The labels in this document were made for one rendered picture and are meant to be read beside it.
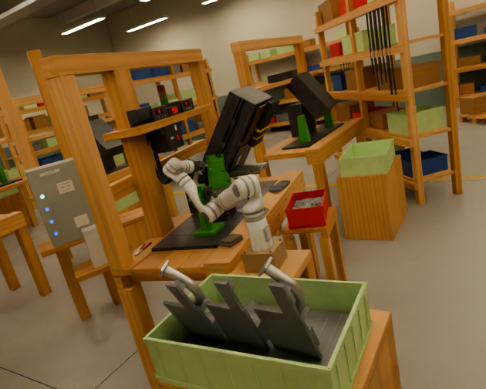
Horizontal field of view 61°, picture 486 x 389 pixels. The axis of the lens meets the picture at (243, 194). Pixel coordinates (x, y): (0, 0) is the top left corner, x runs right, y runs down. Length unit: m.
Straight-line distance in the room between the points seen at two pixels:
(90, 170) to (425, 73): 3.52
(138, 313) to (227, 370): 1.12
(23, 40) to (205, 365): 13.08
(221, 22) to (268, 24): 1.55
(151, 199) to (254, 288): 1.05
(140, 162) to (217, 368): 1.40
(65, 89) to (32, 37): 12.08
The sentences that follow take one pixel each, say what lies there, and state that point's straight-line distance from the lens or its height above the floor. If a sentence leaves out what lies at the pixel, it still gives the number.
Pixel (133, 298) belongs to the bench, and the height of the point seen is 0.71.
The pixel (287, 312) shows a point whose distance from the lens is 1.16.
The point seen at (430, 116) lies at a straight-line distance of 4.72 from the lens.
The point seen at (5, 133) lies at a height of 1.64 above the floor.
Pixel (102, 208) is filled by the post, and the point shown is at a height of 1.21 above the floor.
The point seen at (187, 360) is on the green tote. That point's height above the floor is 0.90.
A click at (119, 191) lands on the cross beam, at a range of 2.35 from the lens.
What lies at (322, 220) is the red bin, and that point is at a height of 0.84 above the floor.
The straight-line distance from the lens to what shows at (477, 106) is 8.50.
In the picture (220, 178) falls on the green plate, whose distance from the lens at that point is 2.44.
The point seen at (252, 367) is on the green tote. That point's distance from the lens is 1.21.
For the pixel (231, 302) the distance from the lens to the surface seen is 1.22.
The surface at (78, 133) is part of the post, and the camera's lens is 2.07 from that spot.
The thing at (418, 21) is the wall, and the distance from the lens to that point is 10.92.
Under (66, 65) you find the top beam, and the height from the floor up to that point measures 1.89.
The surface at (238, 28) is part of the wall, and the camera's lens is 12.58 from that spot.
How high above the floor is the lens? 1.67
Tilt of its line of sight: 16 degrees down
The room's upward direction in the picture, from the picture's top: 13 degrees counter-clockwise
